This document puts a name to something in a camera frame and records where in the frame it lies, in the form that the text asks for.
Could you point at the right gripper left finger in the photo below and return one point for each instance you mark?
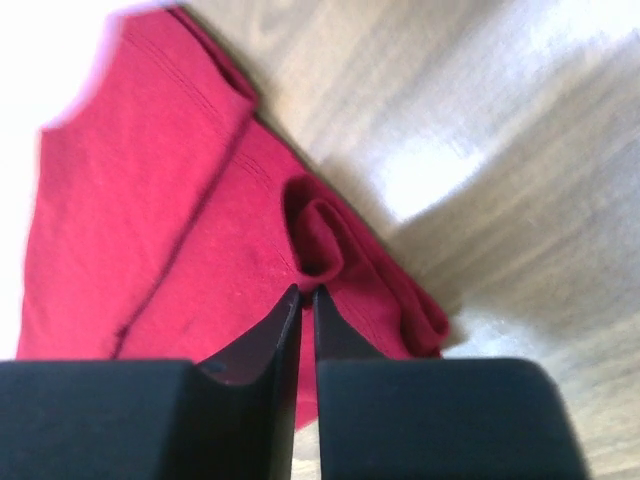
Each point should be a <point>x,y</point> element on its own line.
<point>230,416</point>

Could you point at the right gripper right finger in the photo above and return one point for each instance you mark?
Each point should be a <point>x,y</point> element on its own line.
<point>494,418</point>

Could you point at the red t shirt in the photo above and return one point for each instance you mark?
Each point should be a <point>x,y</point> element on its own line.
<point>169,219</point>

